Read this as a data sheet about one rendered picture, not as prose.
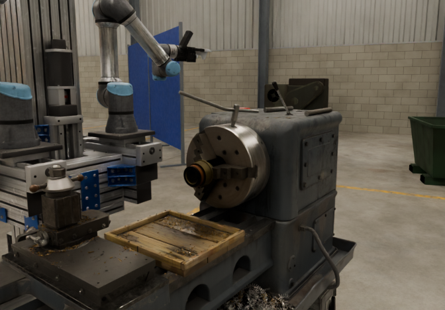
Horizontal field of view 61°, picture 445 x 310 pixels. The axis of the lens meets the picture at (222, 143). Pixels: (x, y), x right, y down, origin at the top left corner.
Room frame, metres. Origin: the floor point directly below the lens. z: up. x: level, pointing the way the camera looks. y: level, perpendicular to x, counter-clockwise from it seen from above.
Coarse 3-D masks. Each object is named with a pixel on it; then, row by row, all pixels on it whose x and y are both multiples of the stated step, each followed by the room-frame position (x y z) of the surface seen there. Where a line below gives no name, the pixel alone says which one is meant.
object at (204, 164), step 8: (200, 160) 1.30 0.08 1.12; (192, 168) 1.25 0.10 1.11; (200, 168) 1.25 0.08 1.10; (208, 168) 1.27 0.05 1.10; (184, 176) 1.27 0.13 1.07; (192, 176) 1.29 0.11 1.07; (200, 176) 1.23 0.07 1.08; (208, 176) 1.26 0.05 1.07; (192, 184) 1.25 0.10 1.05; (200, 184) 1.25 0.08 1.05
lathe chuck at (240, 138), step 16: (208, 128) 1.40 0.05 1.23; (224, 128) 1.35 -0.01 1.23; (240, 128) 1.39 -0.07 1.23; (192, 144) 1.44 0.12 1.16; (224, 144) 1.35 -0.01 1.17; (240, 144) 1.31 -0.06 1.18; (256, 144) 1.35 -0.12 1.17; (192, 160) 1.44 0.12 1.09; (224, 160) 1.35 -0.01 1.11; (240, 160) 1.31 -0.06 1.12; (256, 160) 1.31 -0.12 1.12; (256, 176) 1.31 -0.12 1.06; (224, 192) 1.35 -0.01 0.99; (240, 192) 1.31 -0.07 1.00; (256, 192) 1.35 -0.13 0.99; (224, 208) 1.35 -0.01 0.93
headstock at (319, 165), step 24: (216, 120) 1.59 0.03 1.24; (240, 120) 1.53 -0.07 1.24; (264, 120) 1.47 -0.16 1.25; (288, 120) 1.42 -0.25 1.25; (312, 120) 1.54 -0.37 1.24; (336, 120) 1.75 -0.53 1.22; (288, 144) 1.38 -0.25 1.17; (312, 144) 1.56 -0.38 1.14; (336, 144) 1.82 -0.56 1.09; (288, 168) 1.38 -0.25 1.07; (312, 168) 1.56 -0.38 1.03; (336, 168) 1.83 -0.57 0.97; (264, 192) 1.43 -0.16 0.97; (288, 192) 1.38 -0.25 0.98; (312, 192) 1.59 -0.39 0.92; (264, 216) 1.43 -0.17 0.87; (288, 216) 1.38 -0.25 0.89
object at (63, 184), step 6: (48, 180) 0.93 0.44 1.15; (54, 180) 0.93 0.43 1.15; (60, 180) 0.93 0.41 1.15; (66, 180) 0.94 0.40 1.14; (48, 186) 0.92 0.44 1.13; (54, 186) 0.92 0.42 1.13; (60, 186) 0.93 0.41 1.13; (66, 186) 0.93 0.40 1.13; (72, 186) 0.95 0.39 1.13; (48, 192) 0.92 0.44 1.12; (54, 192) 0.92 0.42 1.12
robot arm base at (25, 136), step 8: (24, 120) 1.35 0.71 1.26; (32, 120) 1.39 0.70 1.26; (0, 128) 1.33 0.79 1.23; (8, 128) 1.32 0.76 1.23; (16, 128) 1.33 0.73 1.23; (24, 128) 1.34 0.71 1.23; (32, 128) 1.38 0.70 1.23; (0, 136) 1.32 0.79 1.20; (8, 136) 1.32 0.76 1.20; (16, 136) 1.32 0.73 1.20; (24, 136) 1.33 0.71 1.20; (32, 136) 1.36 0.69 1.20; (0, 144) 1.31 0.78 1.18; (8, 144) 1.31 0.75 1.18; (16, 144) 1.31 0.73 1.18; (24, 144) 1.33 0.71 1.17; (32, 144) 1.35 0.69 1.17
